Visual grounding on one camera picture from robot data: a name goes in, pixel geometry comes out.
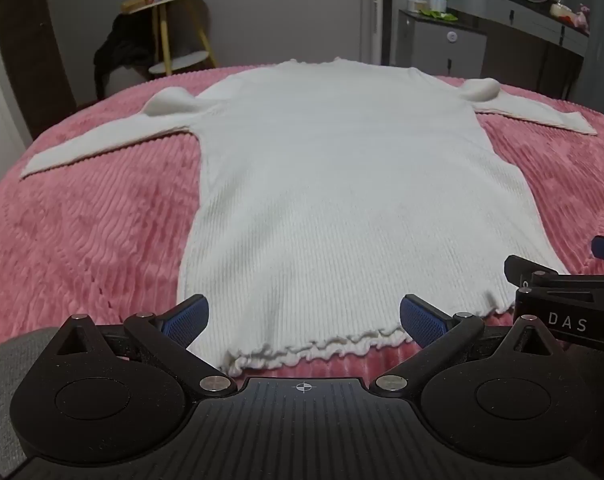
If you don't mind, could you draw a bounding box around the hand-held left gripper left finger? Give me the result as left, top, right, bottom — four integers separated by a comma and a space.
56, 296, 239, 396

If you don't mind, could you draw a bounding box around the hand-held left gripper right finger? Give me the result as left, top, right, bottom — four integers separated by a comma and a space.
374, 294, 558, 395

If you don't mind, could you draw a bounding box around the white ribbed knit sweater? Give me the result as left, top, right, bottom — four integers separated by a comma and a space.
20, 57, 599, 378

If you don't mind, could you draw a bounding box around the pink ribbed plush blanket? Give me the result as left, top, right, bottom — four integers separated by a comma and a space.
0, 62, 604, 381

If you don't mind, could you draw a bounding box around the grey cloth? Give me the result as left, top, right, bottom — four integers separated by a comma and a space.
0, 327, 62, 480

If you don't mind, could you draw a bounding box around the grey drawer cabinet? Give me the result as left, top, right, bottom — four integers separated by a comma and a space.
396, 9, 488, 78

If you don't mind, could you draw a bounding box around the white waste bin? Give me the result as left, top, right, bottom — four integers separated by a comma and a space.
104, 65, 153, 96

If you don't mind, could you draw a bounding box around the grey dressing table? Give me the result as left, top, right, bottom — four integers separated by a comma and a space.
447, 0, 590, 101

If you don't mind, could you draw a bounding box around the yellow side table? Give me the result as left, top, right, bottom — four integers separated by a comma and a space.
122, 0, 220, 77

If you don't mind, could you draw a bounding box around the black garment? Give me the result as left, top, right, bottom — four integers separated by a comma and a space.
92, 10, 155, 101

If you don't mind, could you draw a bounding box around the white tower fan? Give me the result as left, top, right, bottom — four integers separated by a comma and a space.
369, 0, 395, 67

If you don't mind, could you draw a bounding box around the dark brown door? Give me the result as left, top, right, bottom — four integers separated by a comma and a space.
0, 0, 77, 141

